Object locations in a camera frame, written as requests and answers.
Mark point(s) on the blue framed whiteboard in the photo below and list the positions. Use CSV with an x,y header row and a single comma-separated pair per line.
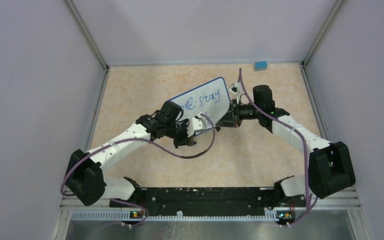
x,y
211,98

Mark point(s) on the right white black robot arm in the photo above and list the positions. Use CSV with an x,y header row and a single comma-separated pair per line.
x,y
329,165

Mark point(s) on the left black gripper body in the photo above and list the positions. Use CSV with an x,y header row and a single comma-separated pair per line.
x,y
179,133

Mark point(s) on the blue toy brick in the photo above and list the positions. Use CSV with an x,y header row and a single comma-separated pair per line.
x,y
260,66

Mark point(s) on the white slotted cable duct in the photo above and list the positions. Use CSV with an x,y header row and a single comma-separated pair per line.
x,y
127,216

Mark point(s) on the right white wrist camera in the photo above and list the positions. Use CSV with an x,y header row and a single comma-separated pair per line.
x,y
237,90

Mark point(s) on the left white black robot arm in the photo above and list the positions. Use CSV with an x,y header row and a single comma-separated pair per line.
x,y
85,174

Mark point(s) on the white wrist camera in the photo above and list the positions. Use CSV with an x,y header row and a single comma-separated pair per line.
x,y
198,124
237,90

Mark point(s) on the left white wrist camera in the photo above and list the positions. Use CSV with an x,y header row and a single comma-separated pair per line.
x,y
198,124

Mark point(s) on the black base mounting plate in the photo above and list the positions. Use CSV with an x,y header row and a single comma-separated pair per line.
x,y
213,201

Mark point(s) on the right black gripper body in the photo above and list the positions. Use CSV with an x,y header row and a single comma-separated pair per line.
x,y
242,112

